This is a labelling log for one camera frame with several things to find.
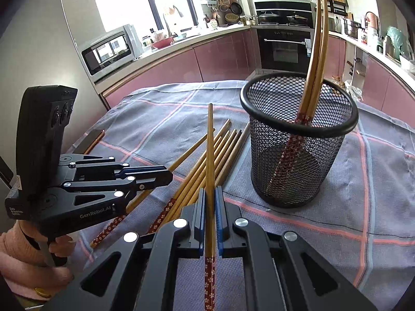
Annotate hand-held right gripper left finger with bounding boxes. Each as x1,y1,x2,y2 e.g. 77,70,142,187
42,188,207,311

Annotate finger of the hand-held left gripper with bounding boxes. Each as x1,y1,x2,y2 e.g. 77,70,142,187
64,171,175,201
59,154,170,178

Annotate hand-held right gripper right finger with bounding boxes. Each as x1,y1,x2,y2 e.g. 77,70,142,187
214,186,378,311

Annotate bunch of wooden chopsticks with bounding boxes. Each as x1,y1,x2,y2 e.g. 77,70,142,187
90,119,252,249

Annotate floral-handled wooden chopstick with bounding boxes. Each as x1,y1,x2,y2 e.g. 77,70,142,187
282,0,325,156
272,0,321,189
204,103,217,311
292,0,329,137

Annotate black mesh utensil holder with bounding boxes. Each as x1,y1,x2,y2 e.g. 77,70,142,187
240,72,359,208

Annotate person's left forearm pink sleeve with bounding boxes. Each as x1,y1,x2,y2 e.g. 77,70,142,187
0,222,76,300

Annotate person's left hand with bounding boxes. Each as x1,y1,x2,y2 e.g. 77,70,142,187
48,235,74,260

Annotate smartphone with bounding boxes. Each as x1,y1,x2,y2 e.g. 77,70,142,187
76,129,106,155

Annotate grey refrigerator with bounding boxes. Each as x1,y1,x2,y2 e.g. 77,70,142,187
0,0,110,201

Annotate grey plaid tablecloth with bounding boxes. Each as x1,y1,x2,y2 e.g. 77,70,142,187
70,79,415,311

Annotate silver microwave oven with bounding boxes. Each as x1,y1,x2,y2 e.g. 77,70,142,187
80,24,143,84

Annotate red basin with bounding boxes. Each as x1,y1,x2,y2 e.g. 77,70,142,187
151,37,174,49

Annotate pink kitchen base cabinets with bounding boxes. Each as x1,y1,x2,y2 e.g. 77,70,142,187
100,27,260,108
324,36,415,127

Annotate kitchen window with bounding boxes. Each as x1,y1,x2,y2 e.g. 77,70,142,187
94,0,199,33

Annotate black built-in oven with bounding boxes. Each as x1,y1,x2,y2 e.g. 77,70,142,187
255,27,316,76

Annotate clear plastic bag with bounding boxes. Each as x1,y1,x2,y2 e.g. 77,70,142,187
344,81,363,103

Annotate black wok with lid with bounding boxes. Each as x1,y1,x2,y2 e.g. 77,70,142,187
258,11,281,24

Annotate black frying pan on stove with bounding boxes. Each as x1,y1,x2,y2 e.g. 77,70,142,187
287,13,309,25

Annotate black range hood panel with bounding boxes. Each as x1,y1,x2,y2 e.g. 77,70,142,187
254,1,316,26

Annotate stainless steel pot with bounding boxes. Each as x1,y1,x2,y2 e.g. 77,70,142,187
343,18,362,38

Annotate pink kettle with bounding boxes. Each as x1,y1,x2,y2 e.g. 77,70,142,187
365,11,381,30

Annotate green plastic bag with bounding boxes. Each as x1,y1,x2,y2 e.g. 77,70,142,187
386,26,414,61

